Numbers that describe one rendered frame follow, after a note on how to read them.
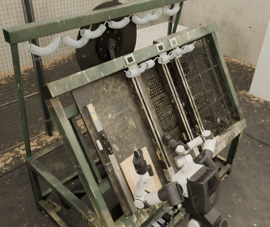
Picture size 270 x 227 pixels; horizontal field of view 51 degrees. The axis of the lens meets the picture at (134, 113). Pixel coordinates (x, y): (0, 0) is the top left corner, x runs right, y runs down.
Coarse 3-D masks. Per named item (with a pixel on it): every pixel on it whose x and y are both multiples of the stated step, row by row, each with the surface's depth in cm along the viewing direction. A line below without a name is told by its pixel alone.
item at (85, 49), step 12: (96, 24) 262; (132, 24) 297; (108, 36) 278; (120, 36) 290; (132, 36) 304; (84, 48) 263; (96, 48) 274; (108, 48) 281; (120, 48) 298; (132, 48) 312; (84, 60) 269; (96, 60) 280; (108, 60) 292
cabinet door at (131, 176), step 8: (144, 152) 247; (128, 160) 236; (128, 168) 235; (152, 168) 251; (128, 176) 234; (136, 176) 239; (152, 176) 250; (128, 184) 233; (136, 184) 238; (152, 184) 249; (160, 184) 255
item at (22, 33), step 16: (144, 0) 290; (160, 0) 305; (176, 0) 325; (64, 16) 235; (80, 16) 239; (96, 16) 251; (112, 16) 264; (176, 16) 351; (16, 32) 204; (32, 32) 213; (48, 32) 223; (16, 48) 212; (16, 64) 220; (16, 80) 230; (80, 192) 252
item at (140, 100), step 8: (128, 56) 237; (136, 64) 241; (144, 64) 232; (128, 80) 245; (136, 80) 244; (136, 88) 243; (136, 96) 246; (144, 96) 247; (144, 104) 249; (144, 112) 247; (144, 120) 251; (152, 120) 250; (152, 128) 249; (152, 136) 252; (160, 144) 254; (160, 152) 253; (160, 160) 257; (168, 160) 257; (168, 168) 256; (168, 176) 259
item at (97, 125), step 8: (88, 104) 216; (88, 112) 216; (96, 120) 218; (96, 128) 218; (104, 152) 224; (112, 160) 223; (120, 176) 226; (120, 184) 226; (128, 192) 229; (128, 200) 228; (128, 208) 232; (136, 208) 232
